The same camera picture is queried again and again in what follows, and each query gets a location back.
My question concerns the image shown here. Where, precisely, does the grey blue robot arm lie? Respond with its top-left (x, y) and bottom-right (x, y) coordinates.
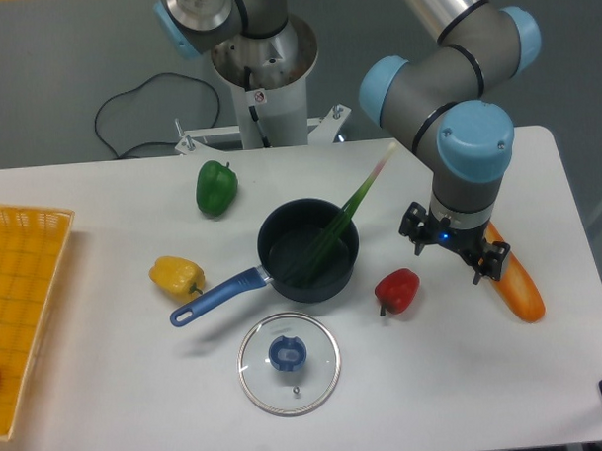
top-left (154, 0), bottom-right (542, 281)

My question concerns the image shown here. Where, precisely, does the green scallion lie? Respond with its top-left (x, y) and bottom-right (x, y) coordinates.
top-left (285, 142), bottom-right (398, 286)

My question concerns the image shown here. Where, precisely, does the glass pot lid blue knob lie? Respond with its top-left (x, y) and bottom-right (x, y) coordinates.
top-left (235, 310), bottom-right (344, 419)

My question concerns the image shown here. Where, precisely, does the dark blue saucepan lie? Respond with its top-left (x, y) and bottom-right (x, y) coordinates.
top-left (170, 198), bottom-right (359, 327)

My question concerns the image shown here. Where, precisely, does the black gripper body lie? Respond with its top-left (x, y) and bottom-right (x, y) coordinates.
top-left (426, 200), bottom-right (493, 265)

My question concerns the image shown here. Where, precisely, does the orange baguette bread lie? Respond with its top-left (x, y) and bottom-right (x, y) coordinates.
top-left (492, 252), bottom-right (546, 323)

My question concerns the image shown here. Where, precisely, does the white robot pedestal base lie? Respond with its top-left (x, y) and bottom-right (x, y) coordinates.
top-left (168, 10), bottom-right (355, 154)

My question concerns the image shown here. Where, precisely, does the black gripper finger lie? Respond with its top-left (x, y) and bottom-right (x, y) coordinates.
top-left (473, 241), bottom-right (511, 285)
top-left (398, 202), bottom-right (430, 256)

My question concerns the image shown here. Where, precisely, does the yellow bell pepper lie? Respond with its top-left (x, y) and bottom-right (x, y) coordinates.
top-left (148, 256), bottom-right (206, 304)

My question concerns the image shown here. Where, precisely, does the green bell pepper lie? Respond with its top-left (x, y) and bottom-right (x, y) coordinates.
top-left (196, 160), bottom-right (238, 217)

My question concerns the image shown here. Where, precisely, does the yellow wicker basket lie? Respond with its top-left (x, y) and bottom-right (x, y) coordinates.
top-left (0, 205), bottom-right (75, 442)

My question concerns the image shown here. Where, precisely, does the red bell pepper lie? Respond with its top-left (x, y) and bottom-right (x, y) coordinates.
top-left (374, 268), bottom-right (420, 316)

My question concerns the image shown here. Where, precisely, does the black floor cable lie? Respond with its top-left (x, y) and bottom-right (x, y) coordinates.
top-left (92, 70), bottom-right (223, 161)

